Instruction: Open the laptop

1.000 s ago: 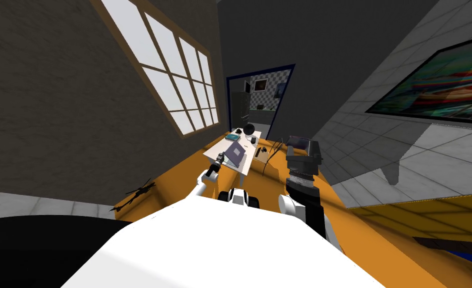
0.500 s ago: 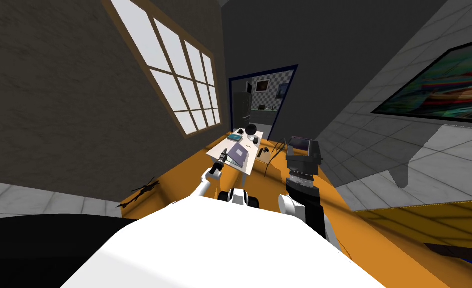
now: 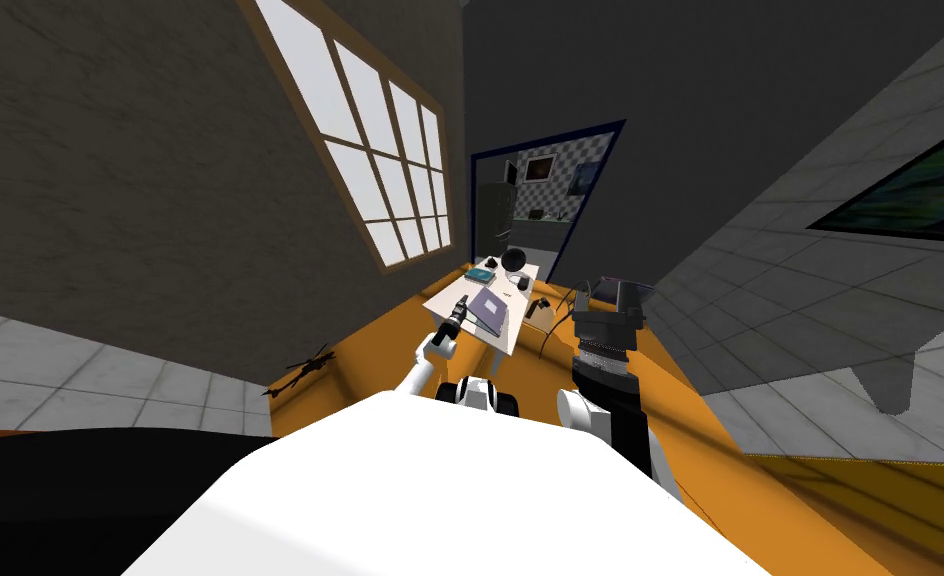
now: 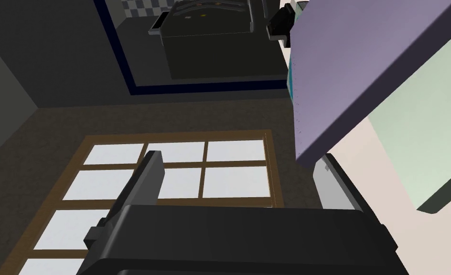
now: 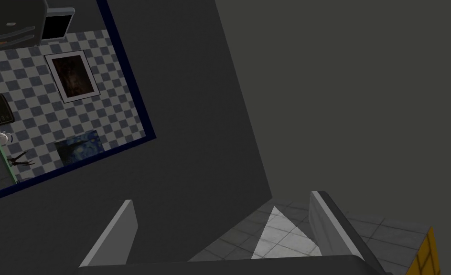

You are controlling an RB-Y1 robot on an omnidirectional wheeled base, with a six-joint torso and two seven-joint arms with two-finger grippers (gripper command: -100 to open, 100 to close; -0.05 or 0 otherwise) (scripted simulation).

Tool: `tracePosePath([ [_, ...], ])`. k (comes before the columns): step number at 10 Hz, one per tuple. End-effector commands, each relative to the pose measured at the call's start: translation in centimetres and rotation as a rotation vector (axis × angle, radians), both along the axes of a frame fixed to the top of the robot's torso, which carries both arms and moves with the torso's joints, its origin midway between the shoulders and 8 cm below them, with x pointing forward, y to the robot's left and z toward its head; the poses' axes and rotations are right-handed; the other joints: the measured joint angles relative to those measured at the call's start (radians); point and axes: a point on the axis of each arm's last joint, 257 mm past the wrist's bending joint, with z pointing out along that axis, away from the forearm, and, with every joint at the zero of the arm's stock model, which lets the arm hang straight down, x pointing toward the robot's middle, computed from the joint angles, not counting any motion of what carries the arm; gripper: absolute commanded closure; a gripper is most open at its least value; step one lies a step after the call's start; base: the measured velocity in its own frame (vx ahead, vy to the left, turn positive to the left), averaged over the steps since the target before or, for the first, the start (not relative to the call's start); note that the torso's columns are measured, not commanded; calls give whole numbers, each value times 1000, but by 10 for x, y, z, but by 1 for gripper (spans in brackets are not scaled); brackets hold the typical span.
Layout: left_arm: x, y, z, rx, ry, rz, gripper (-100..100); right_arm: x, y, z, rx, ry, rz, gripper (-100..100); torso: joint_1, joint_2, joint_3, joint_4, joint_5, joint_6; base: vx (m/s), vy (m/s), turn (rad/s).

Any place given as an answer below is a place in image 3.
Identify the black ball lamp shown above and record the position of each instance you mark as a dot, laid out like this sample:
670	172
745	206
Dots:
514	260

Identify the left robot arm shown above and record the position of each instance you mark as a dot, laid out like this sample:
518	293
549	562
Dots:
417	374

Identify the blue wall picture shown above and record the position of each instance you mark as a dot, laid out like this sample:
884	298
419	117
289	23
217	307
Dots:
584	178

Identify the white desk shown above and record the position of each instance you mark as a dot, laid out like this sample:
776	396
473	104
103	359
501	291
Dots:
450	300

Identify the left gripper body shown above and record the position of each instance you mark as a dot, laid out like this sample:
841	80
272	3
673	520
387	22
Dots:
447	327

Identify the brown framed window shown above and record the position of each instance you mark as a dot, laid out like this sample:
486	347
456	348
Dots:
376	152

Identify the black mug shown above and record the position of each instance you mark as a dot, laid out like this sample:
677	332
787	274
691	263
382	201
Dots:
523	283

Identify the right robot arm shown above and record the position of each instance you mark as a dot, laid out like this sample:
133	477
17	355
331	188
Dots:
620	416

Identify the brown box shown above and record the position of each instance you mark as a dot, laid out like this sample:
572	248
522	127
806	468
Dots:
541	318

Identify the dark framed wall picture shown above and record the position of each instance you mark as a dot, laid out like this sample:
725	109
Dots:
920	192

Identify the dark grey fridge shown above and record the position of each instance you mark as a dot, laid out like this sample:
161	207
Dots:
492	216

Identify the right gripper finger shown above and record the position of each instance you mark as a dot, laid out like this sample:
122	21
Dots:
629	297
602	294

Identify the black toy helicopter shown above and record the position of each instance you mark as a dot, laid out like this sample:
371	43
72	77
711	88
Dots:
304	370

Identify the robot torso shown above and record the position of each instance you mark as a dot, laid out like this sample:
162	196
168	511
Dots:
440	496

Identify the teal book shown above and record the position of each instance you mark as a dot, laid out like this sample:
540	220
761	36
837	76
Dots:
480	275

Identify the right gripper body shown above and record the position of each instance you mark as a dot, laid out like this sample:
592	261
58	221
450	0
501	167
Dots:
606	328

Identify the purple laptop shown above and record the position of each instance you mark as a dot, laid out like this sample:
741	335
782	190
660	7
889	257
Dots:
490	309

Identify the brown framed wall picture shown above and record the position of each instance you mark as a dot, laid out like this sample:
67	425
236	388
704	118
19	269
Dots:
539	168

